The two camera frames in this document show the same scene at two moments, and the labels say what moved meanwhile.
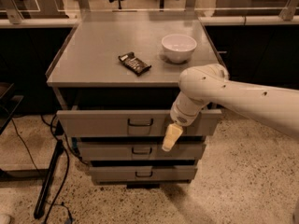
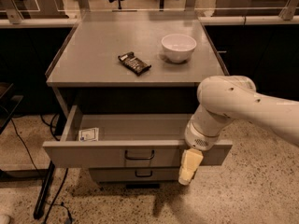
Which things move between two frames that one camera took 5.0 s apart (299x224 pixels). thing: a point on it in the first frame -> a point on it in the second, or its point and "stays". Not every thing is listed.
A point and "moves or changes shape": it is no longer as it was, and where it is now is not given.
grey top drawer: [127, 123] moves or changes shape
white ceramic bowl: [177, 48] stays
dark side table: [7, 104] stays
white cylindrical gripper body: [180, 118] -> [199, 139]
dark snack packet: [131, 62] stays
